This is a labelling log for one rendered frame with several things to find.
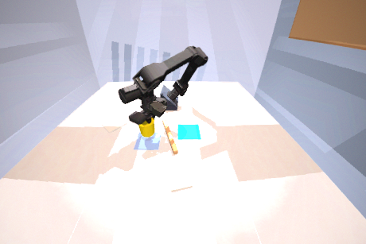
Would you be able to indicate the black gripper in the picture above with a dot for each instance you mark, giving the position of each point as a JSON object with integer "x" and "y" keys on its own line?
{"x": 139, "y": 118}

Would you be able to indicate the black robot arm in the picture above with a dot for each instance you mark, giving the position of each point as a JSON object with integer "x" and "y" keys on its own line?
{"x": 155, "y": 73}

